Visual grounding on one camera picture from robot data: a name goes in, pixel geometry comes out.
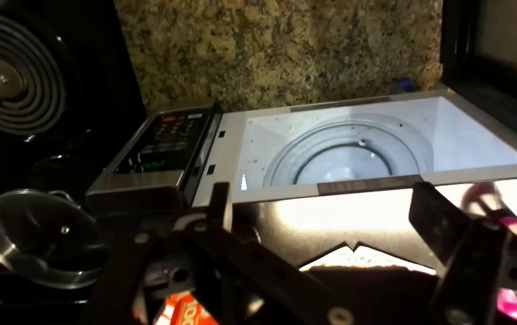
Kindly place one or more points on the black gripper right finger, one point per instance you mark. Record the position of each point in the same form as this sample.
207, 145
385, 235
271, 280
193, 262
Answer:
482, 264

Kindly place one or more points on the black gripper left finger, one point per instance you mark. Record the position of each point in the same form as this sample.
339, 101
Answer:
151, 271

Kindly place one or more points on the glass microwave turntable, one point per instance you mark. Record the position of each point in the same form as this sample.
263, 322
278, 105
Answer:
343, 150

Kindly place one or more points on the black microwave door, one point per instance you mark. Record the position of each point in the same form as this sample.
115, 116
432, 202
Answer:
500, 36

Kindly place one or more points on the glass pot lid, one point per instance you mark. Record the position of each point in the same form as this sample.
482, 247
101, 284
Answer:
43, 237

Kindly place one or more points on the small blue object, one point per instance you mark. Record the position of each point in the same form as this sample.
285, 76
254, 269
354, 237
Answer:
403, 83

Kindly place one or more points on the black electric stove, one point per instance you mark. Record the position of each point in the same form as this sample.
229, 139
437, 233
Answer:
90, 72

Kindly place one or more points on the electric coil burner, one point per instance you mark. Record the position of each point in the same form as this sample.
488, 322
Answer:
9, 74

